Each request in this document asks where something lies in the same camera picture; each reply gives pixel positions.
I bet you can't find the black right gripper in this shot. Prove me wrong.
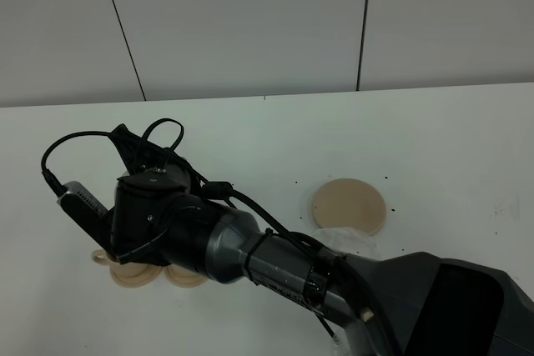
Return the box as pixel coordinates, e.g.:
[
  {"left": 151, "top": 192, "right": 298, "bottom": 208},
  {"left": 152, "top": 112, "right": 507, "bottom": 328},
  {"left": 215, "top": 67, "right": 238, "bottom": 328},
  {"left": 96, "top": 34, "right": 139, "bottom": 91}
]
[{"left": 109, "top": 123, "right": 196, "bottom": 189}]

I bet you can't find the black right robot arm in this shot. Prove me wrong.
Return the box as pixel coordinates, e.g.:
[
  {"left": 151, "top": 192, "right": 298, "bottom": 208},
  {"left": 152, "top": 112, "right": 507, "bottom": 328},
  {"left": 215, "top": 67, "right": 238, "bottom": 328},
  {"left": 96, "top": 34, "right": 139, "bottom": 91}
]
[{"left": 110, "top": 126, "right": 533, "bottom": 355}]

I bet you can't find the beige round teapot saucer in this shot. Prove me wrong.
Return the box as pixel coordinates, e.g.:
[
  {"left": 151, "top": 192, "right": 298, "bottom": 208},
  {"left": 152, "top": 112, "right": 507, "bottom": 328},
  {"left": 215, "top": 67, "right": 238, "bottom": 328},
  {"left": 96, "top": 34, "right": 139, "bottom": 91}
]
[{"left": 311, "top": 178, "right": 387, "bottom": 235}]

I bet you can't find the beige left teacup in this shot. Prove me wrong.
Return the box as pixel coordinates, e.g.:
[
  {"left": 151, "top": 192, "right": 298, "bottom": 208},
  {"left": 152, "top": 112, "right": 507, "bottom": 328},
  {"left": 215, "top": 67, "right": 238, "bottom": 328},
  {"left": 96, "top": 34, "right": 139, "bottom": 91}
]
[{"left": 91, "top": 249, "right": 115, "bottom": 267}]

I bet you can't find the beige left cup saucer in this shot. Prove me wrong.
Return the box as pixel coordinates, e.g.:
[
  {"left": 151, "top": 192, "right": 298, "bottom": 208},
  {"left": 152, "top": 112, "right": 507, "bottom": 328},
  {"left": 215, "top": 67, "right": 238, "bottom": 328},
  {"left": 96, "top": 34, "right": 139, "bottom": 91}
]
[{"left": 108, "top": 263, "right": 163, "bottom": 288}]

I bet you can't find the beige cup saucer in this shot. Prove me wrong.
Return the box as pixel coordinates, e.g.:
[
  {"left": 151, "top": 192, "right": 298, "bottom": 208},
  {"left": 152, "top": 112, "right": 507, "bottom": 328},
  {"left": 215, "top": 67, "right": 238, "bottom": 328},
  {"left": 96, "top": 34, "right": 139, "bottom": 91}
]
[
  {"left": 163, "top": 264, "right": 208, "bottom": 288},
  {"left": 108, "top": 263, "right": 163, "bottom": 288}
]

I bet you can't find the beige right cup saucer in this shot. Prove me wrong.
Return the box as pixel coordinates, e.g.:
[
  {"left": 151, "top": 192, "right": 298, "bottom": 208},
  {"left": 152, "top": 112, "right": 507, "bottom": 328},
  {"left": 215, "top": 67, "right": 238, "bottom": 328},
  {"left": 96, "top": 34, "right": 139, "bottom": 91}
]
[{"left": 163, "top": 264, "right": 208, "bottom": 288}]

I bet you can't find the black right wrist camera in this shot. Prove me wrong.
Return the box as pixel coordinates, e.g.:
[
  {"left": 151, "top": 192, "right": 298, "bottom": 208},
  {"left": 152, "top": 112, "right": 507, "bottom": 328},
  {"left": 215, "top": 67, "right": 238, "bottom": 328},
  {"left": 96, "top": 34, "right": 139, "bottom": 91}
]
[{"left": 58, "top": 181, "right": 113, "bottom": 253}]

